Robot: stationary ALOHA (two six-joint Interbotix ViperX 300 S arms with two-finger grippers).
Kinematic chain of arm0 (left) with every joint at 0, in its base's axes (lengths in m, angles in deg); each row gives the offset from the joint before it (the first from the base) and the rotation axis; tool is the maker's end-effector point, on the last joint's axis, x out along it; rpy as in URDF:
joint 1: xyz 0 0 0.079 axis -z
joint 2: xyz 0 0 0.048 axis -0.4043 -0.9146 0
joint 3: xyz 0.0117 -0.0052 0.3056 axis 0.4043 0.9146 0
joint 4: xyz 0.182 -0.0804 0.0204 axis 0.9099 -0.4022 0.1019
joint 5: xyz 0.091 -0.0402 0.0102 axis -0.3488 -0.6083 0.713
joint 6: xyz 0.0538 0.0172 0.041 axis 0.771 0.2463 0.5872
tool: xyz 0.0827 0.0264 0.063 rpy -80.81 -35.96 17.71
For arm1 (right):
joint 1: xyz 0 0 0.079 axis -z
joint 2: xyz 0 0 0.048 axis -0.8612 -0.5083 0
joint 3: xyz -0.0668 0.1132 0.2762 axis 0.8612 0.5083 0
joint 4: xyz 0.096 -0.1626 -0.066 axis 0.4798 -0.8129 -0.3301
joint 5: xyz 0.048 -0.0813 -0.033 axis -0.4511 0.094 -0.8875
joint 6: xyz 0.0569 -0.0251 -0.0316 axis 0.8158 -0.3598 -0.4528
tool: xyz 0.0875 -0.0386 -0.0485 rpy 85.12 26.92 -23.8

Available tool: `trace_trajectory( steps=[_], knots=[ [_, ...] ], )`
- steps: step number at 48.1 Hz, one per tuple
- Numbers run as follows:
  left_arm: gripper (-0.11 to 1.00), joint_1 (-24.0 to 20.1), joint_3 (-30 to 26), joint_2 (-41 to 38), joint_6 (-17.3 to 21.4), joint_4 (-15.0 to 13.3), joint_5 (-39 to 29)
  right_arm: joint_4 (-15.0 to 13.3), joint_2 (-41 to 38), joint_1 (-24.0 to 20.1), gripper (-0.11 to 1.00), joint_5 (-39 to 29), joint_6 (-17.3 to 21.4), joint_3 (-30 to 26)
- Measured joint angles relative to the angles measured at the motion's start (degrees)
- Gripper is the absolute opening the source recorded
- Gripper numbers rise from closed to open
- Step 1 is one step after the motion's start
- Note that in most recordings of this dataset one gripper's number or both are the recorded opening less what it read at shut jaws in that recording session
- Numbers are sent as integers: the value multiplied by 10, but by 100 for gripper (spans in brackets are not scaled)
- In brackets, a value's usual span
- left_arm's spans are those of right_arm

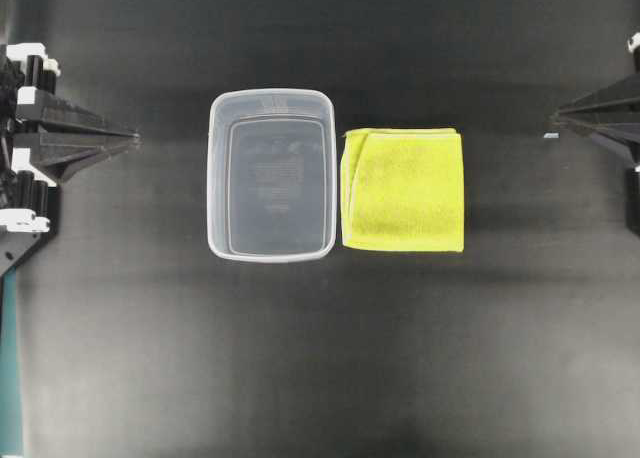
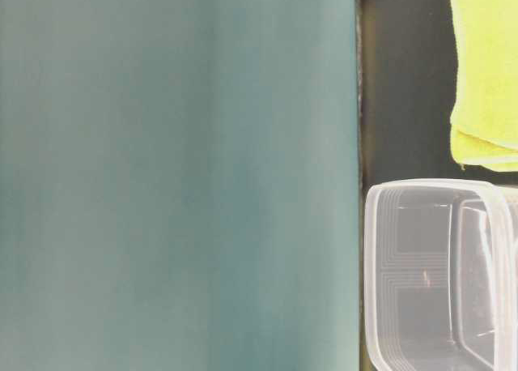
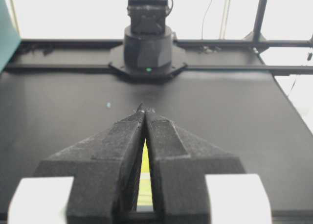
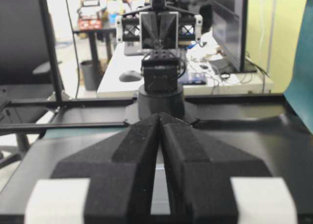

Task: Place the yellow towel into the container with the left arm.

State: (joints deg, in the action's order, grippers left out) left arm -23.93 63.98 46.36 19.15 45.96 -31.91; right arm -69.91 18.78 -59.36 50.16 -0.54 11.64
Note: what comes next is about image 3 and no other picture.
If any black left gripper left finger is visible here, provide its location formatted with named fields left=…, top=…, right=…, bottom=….
left=33, top=106, right=145, bottom=220

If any black vertical frame post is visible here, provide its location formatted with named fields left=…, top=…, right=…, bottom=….
left=252, top=0, right=267, bottom=43

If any thin hanging cable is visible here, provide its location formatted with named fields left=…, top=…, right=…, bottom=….
left=201, top=0, right=218, bottom=40

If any teal panel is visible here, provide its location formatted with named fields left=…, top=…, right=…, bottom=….
left=0, top=0, right=21, bottom=72

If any black aluminium frame rail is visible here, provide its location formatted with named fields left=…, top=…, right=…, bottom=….
left=4, top=39, right=313, bottom=79

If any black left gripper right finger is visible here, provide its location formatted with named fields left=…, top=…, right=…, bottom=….
left=145, top=110, right=246, bottom=221

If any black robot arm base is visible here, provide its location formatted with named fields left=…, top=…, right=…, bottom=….
left=109, top=0, right=187, bottom=78

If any yellow towel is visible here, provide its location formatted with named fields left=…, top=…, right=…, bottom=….
left=137, top=141, right=154, bottom=212

